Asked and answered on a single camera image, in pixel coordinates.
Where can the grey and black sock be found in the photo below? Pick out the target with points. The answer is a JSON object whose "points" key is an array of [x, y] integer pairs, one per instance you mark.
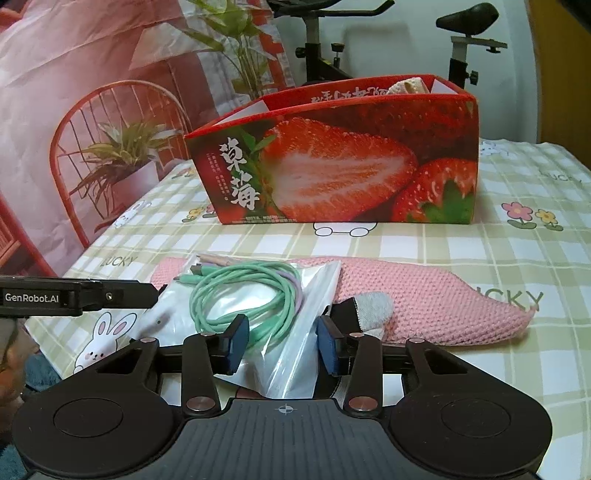
{"points": [[374, 307]]}

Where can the person's left hand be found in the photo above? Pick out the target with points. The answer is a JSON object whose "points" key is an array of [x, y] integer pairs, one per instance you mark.
{"points": [[10, 364]]}

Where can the beige knitted cloth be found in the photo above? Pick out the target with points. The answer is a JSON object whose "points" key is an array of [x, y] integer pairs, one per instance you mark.
{"points": [[408, 85]]}

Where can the wooden door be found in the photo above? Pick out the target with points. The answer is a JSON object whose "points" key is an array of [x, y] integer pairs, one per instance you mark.
{"points": [[558, 69]]}

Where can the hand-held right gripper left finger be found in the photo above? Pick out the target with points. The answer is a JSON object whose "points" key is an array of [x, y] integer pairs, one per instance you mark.
{"points": [[235, 344]]}

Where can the pink knitted cloth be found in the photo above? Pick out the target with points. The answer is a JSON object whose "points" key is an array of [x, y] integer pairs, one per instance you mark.
{"points": [[438, 300]]}

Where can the black exercise bike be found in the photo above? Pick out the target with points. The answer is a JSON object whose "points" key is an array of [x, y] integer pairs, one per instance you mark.
{"points": [[318, 50]]}

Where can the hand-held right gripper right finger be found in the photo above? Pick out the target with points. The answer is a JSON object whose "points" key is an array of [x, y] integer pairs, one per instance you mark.
{"points": [[328, 348]]}

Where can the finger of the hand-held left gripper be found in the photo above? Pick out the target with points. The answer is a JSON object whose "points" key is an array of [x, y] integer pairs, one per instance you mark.
{"points": [[120, 295]]}

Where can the clear plastic zip bag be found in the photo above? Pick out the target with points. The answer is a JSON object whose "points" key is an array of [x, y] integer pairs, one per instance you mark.
{"points": [[295, 350]]}

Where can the red strawberry print cardboard box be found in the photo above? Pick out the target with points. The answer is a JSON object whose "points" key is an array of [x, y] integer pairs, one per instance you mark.
{"points": [[346, 157]]}

